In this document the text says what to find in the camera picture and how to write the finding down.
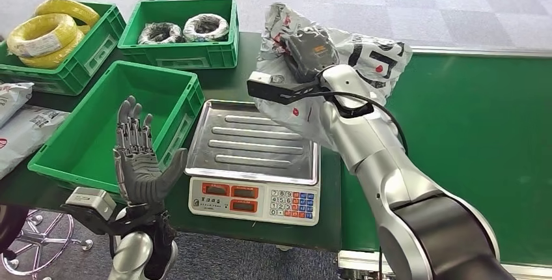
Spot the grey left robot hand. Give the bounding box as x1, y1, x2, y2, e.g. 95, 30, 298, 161
113, 95, 189, 206

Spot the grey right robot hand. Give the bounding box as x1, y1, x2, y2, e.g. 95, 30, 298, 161
280, 27, 342, 85

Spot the white printed plastic mailer package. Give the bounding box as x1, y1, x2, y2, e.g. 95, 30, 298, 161
254, 3, 413, 152

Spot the green conveyor belt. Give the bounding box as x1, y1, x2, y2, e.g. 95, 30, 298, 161
337, 45, 552, 280

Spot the empty green plastic crate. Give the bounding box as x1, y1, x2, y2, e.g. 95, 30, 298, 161
27, 60, 206, 203

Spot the white scale with steel tray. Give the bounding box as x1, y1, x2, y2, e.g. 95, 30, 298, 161
184, 99, 322, 227

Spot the green crate with yellow coils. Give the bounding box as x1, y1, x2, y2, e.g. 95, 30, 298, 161
0, 1, 127, 97

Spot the chrome office chair base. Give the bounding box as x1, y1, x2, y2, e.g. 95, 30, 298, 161
0, 204, 94, 280

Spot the large white mailer bag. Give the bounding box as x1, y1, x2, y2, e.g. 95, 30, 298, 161
0, 105, 71, 180

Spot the green crate with black coils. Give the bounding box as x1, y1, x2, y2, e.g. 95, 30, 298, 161
117, 0, 240, 70

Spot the small white mailer bag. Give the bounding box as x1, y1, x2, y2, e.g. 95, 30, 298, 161
0, 82, 35, 128

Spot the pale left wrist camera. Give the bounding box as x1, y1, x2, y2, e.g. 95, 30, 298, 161
60, 187, 119, 236

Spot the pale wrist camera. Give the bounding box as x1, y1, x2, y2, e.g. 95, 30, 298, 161
60, 187, 119, 236
246, 70, 322, 106

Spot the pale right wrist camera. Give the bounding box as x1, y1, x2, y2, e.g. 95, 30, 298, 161
246, 70, 322, 106

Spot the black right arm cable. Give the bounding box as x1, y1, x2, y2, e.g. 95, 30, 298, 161
316, 91, 409, 156

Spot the wrapped black wire coil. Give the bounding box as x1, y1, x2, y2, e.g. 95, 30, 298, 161
137, 22, 185, 46
182, 13, 230, 43

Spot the labelled yellow wire coil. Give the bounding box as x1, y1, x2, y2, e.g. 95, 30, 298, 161
6, 13, 79, 58

